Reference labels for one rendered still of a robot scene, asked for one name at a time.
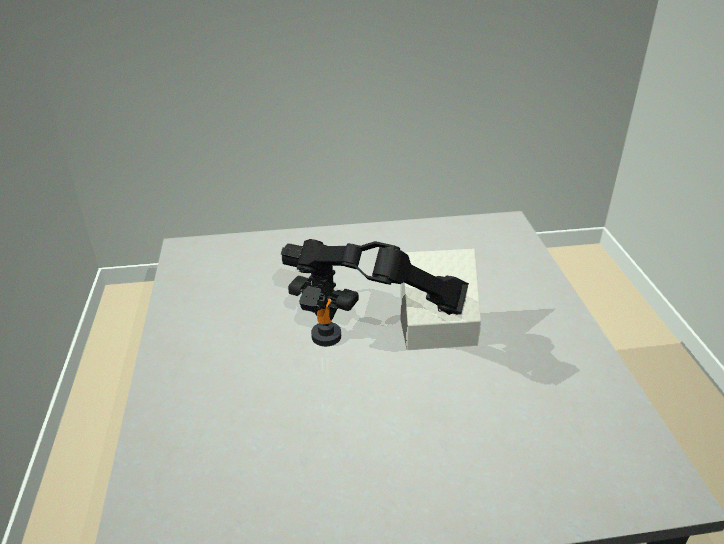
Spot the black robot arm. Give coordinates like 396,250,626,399
281,239,469,315

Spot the orange knob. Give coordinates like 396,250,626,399
317,299,332,324

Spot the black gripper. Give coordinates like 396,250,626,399
288,270,359,320

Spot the dark grey round pedestal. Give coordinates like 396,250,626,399
311,322,341,347

